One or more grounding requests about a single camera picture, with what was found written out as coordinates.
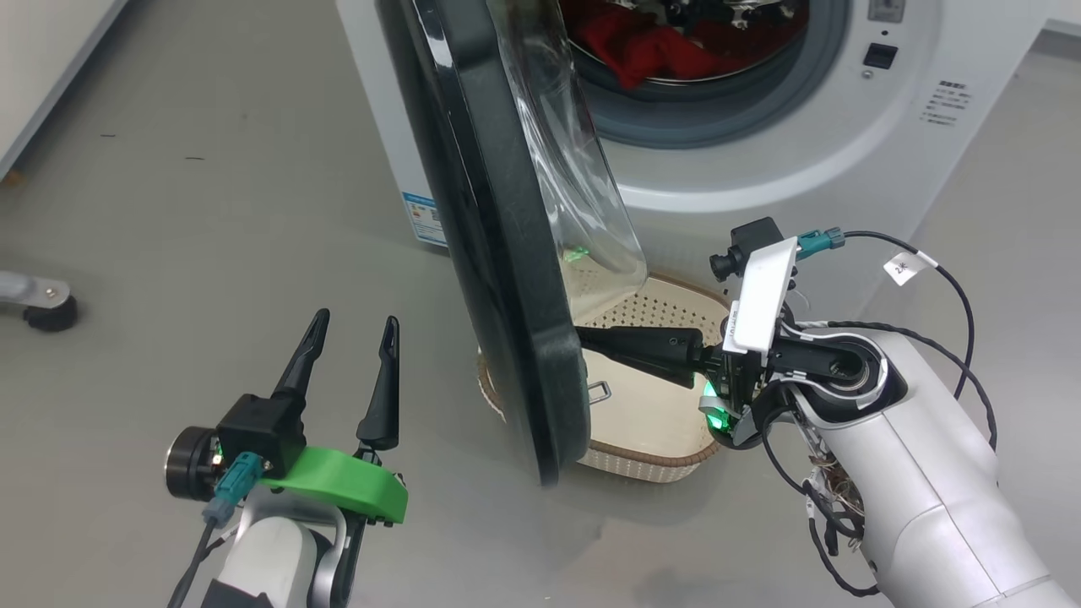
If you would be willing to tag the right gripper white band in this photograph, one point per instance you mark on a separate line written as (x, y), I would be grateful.
(760, 295)

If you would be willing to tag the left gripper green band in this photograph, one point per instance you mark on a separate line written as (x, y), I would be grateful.
(346, 481)

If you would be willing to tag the dark washing machine door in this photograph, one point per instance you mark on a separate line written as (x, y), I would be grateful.
(507, 253)

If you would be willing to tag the red and white garment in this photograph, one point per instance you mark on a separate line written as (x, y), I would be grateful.
(654, 55)

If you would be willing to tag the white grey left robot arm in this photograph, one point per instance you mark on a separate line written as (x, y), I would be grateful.
(270, 549)

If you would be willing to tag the cream perforated laundry basket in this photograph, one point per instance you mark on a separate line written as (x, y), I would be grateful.
(650, 422)

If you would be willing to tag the white front-load washing machine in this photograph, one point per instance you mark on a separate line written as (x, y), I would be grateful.
(760, 169)

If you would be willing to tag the blue energy label sticker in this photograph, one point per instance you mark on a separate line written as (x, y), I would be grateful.
(425, 219)

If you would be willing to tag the grey metal caster leg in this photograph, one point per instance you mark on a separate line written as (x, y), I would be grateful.
(34, 295)

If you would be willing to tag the grey warning label sticker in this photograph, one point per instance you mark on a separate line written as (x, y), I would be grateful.
(887, 8)

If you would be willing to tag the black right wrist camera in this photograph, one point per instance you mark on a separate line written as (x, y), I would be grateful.
(752, 236)

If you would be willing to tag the teal left camera connector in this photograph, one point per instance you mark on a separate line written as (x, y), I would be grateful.
(232, 483)

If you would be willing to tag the teal camera connector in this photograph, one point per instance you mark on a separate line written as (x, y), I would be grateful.
(817, 242)
(232, 483)

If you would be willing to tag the teal right camera connector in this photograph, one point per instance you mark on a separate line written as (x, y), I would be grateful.
(817, 242)

